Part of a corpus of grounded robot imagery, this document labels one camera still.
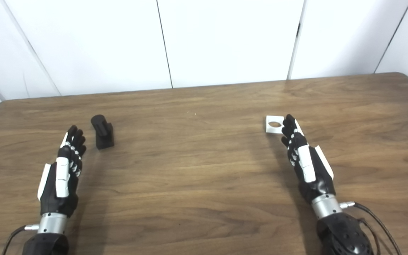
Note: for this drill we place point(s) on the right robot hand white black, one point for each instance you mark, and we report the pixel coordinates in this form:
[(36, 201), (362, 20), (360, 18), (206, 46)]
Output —
[(308, 166)]

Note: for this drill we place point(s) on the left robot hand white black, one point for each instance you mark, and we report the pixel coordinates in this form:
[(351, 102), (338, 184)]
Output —
[(62, 177)]

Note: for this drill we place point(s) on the white square piece with hole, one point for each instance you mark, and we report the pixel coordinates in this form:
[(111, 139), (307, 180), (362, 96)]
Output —
[(270, 129)]

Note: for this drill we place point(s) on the black peg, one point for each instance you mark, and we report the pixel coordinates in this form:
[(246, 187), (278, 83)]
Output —
[(103, 136)]

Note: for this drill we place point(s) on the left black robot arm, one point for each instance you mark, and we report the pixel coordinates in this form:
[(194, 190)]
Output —
[(50, 233)]

